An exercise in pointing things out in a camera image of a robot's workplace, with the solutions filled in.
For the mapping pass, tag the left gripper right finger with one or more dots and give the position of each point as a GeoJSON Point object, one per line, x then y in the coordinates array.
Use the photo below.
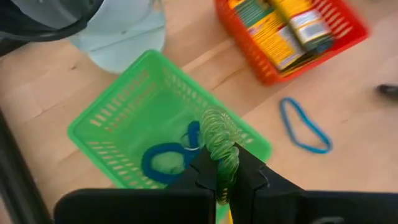
{"type": "Point", "coordinates": [245, 180]}

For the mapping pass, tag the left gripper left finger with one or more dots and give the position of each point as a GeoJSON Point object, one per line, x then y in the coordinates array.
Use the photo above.
{"type": "Point", "coordinates": [202, 174]}

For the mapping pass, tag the green coil wristband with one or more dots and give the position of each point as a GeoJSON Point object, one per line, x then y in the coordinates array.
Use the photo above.
{"type": "Point", "coordinates": [219, 133]}

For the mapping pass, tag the black rubber band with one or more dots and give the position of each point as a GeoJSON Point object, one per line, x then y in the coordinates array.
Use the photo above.
{"type": "Point", "coordinates": [388, 91]}

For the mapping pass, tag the blue rubber band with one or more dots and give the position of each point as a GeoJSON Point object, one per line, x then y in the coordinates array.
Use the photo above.
{"type": "Point", "coordinates": [286, 101]}

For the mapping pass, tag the green plastic basket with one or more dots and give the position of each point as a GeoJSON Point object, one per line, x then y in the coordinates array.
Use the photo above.
{"type": "Point", "coordinates": [124, 102]}

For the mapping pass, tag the red plastic basket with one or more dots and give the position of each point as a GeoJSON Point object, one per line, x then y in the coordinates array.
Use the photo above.
{"type": "Point", "coordinates": [354, 29]}

